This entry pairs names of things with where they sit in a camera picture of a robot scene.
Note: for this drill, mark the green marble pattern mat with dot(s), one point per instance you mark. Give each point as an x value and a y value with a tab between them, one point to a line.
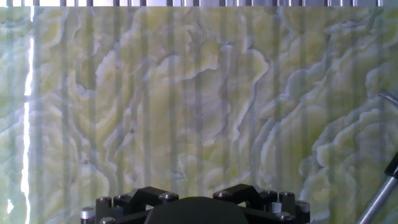
199	93

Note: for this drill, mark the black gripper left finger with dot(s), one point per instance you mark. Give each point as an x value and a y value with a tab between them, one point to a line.
130	202

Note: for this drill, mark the black C-clamp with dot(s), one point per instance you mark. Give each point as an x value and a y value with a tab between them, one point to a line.
377	200

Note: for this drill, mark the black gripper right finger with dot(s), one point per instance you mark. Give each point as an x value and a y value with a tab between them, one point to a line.
267	202

